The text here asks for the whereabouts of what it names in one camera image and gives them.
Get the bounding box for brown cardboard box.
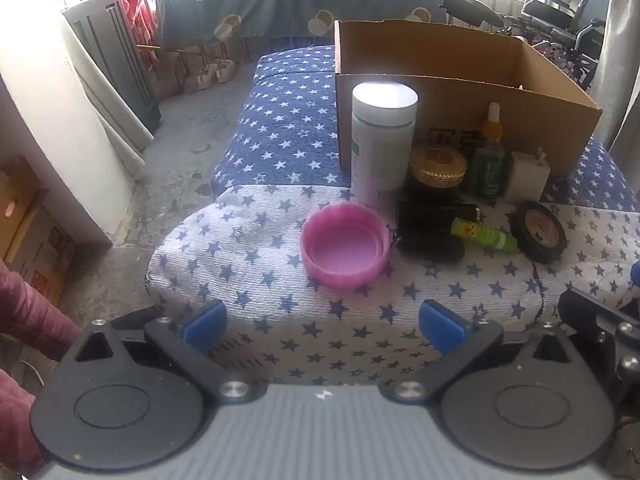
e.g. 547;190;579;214
333;19;603;178

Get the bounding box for black tape roll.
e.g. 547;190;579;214
511;201;568;264

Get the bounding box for black oval case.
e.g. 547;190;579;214
397;231;466;263

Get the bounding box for black jar with gold lid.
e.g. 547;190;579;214
407;144;468;197

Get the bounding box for white plastic bottle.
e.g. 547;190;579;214
350;81;419;208

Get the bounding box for white board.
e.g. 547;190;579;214
62;15;156;178

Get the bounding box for printed carton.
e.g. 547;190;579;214
5;207;76;306

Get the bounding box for plain brown carton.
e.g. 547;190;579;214
0;155;51;261

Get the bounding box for beige shoe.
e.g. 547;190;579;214
196;62;217;92
215;58;237;86

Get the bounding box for black padded seat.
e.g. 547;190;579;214
440;0;506;31

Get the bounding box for person's maroon clothing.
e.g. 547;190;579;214
0;260;83;476

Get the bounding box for grey sheet with circles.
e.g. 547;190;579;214
151;0;448;53

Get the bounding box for black wheelchair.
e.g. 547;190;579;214
500;0;608;76

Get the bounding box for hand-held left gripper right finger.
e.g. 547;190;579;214
381;299;587;405

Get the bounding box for grey window curtain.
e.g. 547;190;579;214
597;0;640;156

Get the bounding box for green lip balm tube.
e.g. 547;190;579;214
450;217;518;254

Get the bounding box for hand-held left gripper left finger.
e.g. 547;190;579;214
64;299;260;406

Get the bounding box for green dropper bottle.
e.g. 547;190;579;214
470;101;507;200

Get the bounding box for dark grey slatted panel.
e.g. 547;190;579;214
62;0;163;133

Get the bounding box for white charger plug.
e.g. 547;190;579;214
502;146;551;205

